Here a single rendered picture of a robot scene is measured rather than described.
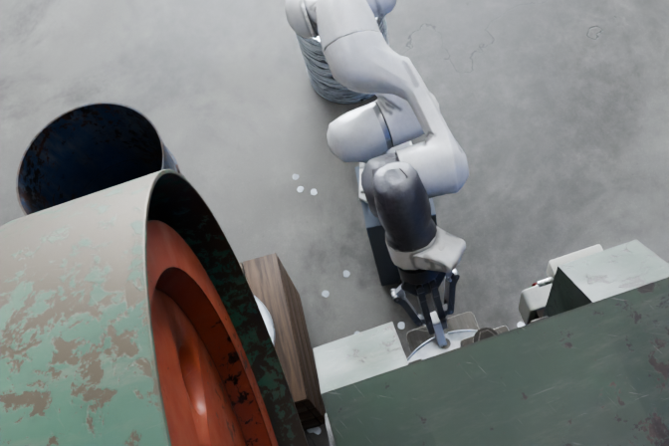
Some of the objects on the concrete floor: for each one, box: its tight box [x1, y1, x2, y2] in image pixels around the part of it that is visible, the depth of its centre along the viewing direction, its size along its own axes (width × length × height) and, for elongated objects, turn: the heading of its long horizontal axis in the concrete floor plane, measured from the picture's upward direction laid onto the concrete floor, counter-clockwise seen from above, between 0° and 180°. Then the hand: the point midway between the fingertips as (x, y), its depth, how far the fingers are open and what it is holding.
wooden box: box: [239, 253, 326, 430], centre depth 224 cm, size 40×38×35 cm
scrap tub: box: [16, 103, 185, 216], centre depth 242 cm, size 42×42×48 cm
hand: (437, 329), depth 154 cm, fingers closed
